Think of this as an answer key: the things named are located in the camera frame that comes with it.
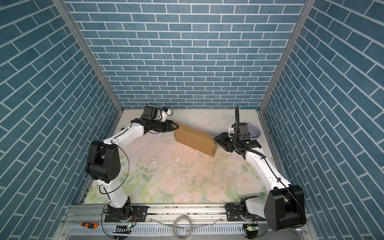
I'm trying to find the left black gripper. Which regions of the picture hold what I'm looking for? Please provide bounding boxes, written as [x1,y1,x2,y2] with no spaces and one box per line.
[150,119,179,133]

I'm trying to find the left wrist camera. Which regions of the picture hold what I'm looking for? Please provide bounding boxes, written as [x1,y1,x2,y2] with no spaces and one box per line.
[160,106,174,122]

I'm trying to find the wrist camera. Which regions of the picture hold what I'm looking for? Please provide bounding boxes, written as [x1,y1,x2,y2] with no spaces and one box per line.
[160,106,174,122]
[229,127,235,135]

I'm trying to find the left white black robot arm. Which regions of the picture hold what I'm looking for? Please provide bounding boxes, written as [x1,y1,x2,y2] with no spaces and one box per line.
[85,104,179,222]

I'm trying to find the brown cardboard box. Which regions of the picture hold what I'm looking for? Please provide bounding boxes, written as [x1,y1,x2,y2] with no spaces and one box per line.
[174,122,217,157]

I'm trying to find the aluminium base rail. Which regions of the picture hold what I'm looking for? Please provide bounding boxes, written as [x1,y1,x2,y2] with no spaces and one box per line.
[53,203,316,240]

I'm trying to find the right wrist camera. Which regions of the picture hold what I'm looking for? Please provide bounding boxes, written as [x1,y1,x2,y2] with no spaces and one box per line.
[229,127,235,135]

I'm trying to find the orange black screwdriver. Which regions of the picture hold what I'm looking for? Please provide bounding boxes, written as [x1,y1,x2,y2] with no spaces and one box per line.
[81,222,98,229]

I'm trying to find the coiled grey cable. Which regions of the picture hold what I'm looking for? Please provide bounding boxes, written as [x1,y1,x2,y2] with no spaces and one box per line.
[149,215,223,240]

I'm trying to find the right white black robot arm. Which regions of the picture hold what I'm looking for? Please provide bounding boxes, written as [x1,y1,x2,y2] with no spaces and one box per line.
[214,123,307,231]

